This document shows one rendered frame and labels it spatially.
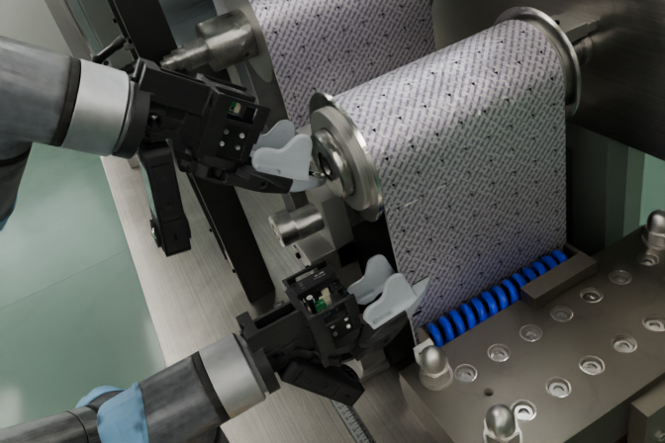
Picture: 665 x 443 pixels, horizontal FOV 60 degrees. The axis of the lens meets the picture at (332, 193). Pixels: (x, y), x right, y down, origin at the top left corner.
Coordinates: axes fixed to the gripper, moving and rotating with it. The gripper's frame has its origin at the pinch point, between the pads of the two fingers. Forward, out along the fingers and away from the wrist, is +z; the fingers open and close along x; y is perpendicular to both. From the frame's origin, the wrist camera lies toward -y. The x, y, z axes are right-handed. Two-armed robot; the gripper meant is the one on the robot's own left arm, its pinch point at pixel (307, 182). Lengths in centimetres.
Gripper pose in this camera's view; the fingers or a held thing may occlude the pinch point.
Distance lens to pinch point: 61.4
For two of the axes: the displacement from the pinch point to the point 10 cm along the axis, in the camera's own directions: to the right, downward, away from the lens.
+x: -4.4, -4.2, 7.9
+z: 8.2, 1.8, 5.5
